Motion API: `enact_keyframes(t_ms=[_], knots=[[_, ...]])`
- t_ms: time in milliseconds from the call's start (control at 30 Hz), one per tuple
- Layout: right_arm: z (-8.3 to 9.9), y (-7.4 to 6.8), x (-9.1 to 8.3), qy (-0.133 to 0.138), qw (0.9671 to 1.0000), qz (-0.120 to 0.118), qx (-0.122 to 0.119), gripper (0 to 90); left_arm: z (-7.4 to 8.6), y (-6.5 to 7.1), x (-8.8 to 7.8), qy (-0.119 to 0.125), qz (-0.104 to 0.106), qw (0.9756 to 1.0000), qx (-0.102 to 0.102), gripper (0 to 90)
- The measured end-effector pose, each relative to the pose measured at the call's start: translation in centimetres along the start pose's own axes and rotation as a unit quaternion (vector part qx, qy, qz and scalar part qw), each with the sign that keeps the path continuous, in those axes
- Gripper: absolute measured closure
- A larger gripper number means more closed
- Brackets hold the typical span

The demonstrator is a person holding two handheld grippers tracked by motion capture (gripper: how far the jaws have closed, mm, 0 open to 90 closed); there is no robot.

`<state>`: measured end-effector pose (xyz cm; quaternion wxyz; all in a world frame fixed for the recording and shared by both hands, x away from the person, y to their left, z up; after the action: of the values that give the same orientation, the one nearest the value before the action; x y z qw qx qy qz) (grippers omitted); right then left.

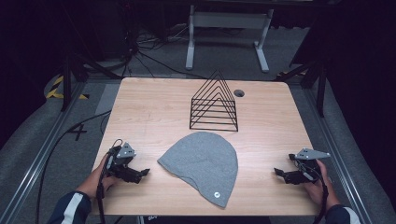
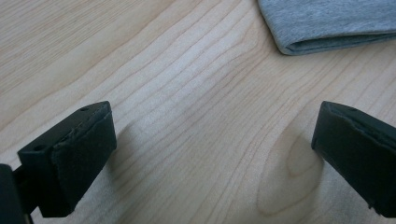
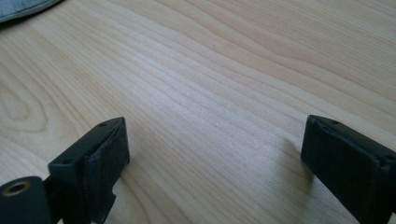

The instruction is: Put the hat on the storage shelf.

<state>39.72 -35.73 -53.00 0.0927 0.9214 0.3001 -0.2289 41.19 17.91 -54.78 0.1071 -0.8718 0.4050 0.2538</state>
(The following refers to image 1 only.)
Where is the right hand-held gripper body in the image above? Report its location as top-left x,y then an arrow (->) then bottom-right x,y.
287,147 -> 332,185

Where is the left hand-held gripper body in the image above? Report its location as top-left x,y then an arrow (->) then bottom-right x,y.
105,141 -> 142,185

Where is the person's right hand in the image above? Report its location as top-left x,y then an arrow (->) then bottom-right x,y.
303,159 -> 341,213

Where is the person's left hand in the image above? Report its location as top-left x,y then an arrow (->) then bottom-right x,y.
77,153 -> 121,201

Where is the grey knit beanie hat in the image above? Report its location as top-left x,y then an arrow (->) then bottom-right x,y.
156,131 -> 240,209

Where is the black metal stand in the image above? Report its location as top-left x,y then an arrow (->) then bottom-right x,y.
60,51 -> 123,113
273,58 -> 329,119

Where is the yellow black hazard tape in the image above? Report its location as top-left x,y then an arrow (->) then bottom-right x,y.
45,75 -> 91,101

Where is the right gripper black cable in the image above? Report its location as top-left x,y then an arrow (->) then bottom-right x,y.
312,167 -> 331,224

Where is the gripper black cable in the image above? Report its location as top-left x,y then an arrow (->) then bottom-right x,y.
312,167 -> 331,224
95,138 -> 124,224

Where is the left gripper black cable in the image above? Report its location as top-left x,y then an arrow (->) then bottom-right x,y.
95,138 -> 124,224

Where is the aluminium floor rail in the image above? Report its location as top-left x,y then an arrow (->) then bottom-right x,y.
0,81 -> 88,224
303,88 -> 375,224

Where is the black floor cable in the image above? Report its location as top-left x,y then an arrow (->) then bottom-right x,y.
35,109 -> 112,224

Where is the black wire file rack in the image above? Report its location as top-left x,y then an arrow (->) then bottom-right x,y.
189,69 -> 240,133

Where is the tangle of black cables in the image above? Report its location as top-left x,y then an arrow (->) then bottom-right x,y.
120,21 -> 208,80

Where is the white metal desk frame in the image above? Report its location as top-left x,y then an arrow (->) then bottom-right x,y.
185,4 -> 276,75

